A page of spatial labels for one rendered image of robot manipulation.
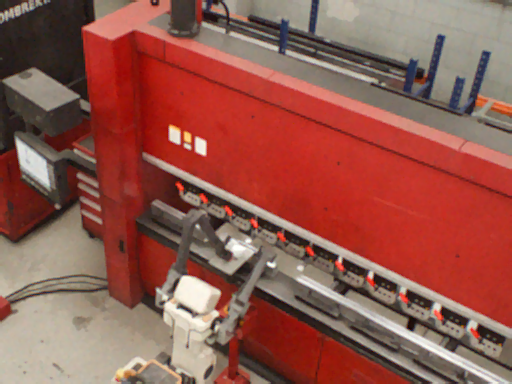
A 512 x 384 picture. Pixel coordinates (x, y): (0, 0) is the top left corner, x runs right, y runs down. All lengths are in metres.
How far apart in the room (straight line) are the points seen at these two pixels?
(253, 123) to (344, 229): 0.79
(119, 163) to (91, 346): 1.49
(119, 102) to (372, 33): 4.59
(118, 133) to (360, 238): 1.66
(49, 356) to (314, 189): 2.45
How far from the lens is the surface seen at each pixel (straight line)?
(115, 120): 4.67
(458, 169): 3.66
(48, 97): 4.56
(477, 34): 8.20
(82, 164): 5.22
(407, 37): 8.49
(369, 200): 4.01
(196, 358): 4.31
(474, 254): 3.91
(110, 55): 4.44
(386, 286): 4.29
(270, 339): 5.00
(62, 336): 5.66
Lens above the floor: 4.23
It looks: 40 degrees down
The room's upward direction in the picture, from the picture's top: straight up
